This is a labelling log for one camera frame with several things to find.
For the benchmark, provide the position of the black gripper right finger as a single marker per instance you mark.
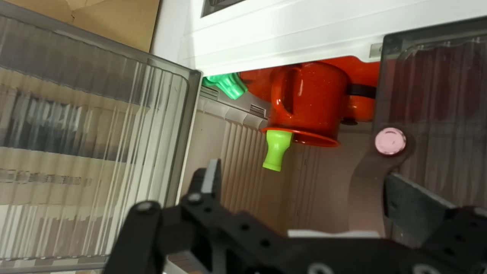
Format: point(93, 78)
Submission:
point(412, 207)

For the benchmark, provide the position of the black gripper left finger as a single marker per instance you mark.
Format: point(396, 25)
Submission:
point(214, 180)

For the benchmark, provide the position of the orange plastic cup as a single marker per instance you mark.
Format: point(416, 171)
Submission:
point(310, 101)

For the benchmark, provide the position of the smoked ribbed cabinet door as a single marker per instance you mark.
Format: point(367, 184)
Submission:
point(218, 5)
point(77, 126)

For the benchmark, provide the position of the white three-tier plastic cabinet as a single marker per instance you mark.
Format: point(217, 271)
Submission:
point(305, 35)

